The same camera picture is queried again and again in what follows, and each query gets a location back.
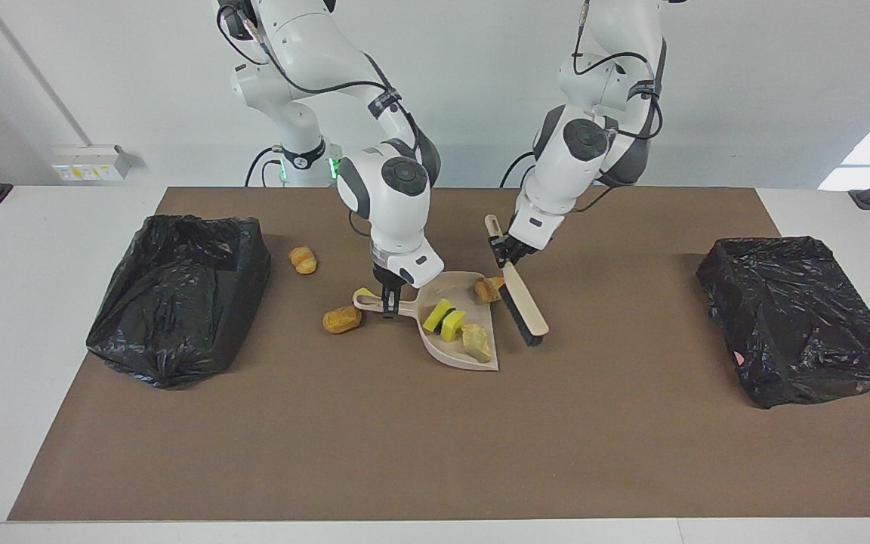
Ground beige brush with black bristles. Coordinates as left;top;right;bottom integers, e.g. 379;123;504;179
484;214;550;348

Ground brown bread roll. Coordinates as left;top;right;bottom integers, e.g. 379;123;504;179
322;304;364;335

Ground beige plastic dustpan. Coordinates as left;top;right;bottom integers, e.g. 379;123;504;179
352;270;506;372

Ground notched yellow sponge piece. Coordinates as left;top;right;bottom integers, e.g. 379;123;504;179
439;309;468;344

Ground pale ridged croissant piece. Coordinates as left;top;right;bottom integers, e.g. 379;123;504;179
461;324;493;364

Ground black bag lined bin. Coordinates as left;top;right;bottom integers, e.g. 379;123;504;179
85;214;272;390

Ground black bag over pink bin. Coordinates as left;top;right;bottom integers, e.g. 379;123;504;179
696;236;870;410

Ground brown table mat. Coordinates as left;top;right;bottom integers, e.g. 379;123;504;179
7;187;870;522

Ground black left base cable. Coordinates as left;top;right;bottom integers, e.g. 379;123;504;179
500;149;538;188

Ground black base cable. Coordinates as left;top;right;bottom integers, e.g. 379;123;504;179
500;149;538;188
244;146;285;188

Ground black right base cable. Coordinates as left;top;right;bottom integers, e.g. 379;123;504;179
244;146;285;188

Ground white wall socket box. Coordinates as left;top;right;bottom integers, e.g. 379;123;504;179
51;144;131;183

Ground white wall conduit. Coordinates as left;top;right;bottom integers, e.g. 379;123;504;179
0;0;96;148

